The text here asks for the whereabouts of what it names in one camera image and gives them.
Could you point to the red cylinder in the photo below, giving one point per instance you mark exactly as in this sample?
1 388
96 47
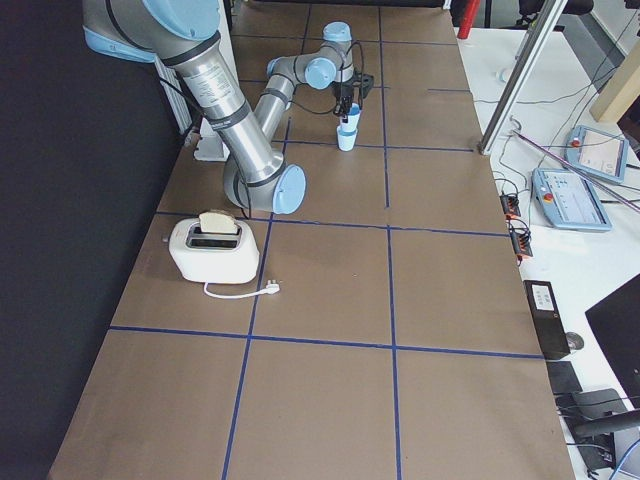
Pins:
471 8

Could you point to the near teach pendant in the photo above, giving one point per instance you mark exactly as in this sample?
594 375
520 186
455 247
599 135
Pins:
568 201

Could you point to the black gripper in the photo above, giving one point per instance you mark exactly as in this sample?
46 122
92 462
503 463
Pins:
343 92

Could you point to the black monitor corner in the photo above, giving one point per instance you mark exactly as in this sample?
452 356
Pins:
614 321

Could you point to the aluminium frame post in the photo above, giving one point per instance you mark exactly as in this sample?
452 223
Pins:
532 46

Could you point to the teach pendant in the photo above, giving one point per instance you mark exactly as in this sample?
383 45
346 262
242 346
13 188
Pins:
568 201
598 153

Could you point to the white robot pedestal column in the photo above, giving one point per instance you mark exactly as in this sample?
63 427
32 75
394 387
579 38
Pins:
210 146

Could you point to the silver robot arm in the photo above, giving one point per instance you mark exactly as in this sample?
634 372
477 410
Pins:
184 36

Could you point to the black box with label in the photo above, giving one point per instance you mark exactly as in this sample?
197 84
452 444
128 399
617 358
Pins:
546 318

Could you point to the wooden beam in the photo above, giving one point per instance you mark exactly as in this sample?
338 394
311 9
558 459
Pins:
620 92

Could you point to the light blue cup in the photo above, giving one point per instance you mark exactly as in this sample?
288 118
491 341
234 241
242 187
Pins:
349 122
346 139

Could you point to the bread slice in toaster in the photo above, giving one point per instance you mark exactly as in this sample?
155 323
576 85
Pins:
217 222

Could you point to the black desk stand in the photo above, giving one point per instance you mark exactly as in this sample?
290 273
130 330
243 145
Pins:
597 417

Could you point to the black orange connector strip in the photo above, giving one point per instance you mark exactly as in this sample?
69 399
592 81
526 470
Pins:
519 231

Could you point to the cream white toaster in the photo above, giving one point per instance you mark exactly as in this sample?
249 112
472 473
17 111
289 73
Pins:
219 258

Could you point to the far teach pendant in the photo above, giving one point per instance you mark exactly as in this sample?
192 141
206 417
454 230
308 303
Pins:
598 153

